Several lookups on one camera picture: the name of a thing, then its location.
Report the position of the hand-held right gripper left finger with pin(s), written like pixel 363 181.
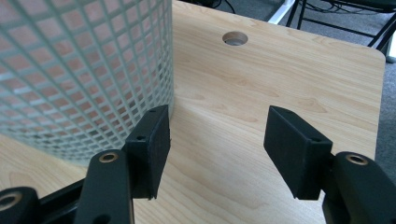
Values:
pixel 149 155

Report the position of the light blue mesh basket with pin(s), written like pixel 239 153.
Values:
pixel 81 62

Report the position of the black folding chair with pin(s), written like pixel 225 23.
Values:
pixel 330 27

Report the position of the white metal stand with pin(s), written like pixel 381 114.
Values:
pixel 281 12

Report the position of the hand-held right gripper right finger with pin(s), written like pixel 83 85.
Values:
pixel 292 155

